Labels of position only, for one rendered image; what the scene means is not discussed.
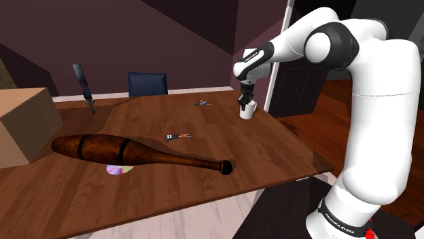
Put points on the shiny compact disc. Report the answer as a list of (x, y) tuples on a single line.
[(118, 169)]

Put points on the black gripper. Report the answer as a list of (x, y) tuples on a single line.
[(246, 91)]

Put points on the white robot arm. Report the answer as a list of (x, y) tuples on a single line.
[(377, 109)]

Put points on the black car key fob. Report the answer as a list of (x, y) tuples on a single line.
[(177, 136)]

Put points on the dark sword with hilt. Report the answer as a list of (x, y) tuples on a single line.
[(83, 84)]

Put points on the cardboard box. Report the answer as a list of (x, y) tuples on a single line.
[(23, 122)]

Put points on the white mug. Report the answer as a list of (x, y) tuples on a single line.
[(247, 112)]

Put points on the brown wooden club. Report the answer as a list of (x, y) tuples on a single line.
[(132, 152)]

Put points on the dark robot stand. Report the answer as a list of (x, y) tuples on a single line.
[(281, 211)]

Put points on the blue key bunch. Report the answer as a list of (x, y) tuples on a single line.
[(202, 103)]

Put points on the dark panelled door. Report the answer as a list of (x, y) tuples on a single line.
[(298, 89)]

